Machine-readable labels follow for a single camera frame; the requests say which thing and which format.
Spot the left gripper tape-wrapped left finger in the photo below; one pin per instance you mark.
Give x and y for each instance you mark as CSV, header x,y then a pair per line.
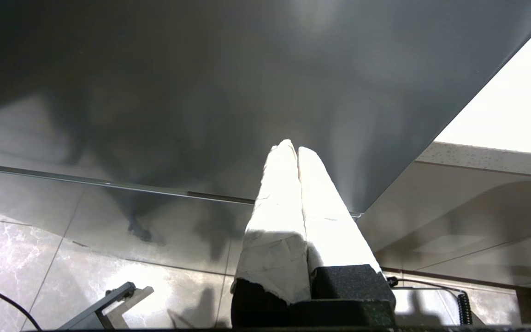
x,y
277,230

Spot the left gripper tape-wrapped right finger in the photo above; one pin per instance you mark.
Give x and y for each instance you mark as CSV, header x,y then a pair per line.
x,y
330,230

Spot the beige under-counter cabinet front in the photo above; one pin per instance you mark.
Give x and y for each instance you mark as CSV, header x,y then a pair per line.
x,y
454,207

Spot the grey metal appliance door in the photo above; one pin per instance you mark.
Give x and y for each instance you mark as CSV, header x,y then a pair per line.
x,y
201,69

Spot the grey metal base bracket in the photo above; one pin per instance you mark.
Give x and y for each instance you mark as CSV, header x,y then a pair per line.
x,y
109,299

